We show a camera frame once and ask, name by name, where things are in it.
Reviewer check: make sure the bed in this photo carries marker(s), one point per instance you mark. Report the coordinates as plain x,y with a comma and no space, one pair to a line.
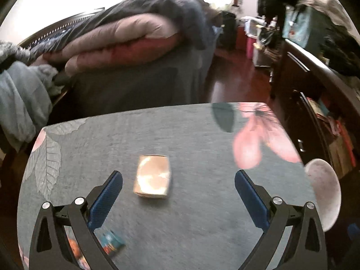
146,84

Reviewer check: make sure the pile of pale clothes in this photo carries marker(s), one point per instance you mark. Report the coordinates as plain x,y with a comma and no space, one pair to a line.
326,2

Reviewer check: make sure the folded pink grey quilt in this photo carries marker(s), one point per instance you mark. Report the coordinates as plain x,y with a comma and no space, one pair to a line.
168,5

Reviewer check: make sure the pink plastic bin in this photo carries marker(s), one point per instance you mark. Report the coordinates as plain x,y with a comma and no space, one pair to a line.
249,49

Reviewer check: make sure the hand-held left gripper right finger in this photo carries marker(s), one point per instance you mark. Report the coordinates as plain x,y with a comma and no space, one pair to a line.
251,199

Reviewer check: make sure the blue snack packet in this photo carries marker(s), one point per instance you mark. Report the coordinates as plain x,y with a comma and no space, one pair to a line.
112,240

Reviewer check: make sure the dark wooden dresser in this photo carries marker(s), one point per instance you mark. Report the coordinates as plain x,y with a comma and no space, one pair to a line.
292,76

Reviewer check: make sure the dark garment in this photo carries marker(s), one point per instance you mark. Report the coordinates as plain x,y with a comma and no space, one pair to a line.
60,80

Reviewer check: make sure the green floral tablecloth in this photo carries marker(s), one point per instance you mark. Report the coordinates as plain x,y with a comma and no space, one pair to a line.
197,146

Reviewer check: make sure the dark folded clothes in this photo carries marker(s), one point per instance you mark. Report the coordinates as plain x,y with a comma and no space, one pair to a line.
340,56

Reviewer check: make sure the dark wooden headboard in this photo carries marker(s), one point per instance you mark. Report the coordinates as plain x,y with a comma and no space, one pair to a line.
56,28

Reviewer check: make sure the pink speckled wastebasket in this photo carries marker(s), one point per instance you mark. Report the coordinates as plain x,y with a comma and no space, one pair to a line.
323,191

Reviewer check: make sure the teal fabric bag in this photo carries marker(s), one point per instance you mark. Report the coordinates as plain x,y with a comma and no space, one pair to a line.
298,28

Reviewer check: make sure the white plastic container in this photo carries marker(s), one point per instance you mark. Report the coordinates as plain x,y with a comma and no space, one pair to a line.
251,28

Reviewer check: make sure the black coat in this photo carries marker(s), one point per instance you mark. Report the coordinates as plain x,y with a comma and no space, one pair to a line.
272,0

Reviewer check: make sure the orange wrapper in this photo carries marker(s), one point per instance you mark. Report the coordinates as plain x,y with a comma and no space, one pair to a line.
74,247

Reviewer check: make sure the light blue garment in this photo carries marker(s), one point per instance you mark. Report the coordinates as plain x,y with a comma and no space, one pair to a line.
22,98

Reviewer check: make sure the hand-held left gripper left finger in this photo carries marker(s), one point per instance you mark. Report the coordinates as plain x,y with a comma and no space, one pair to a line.
105,199

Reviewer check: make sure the black suitcase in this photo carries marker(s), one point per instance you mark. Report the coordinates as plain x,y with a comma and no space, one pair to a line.
227,29

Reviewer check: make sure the grey fleece blanket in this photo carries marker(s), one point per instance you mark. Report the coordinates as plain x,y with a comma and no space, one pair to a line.
12,53

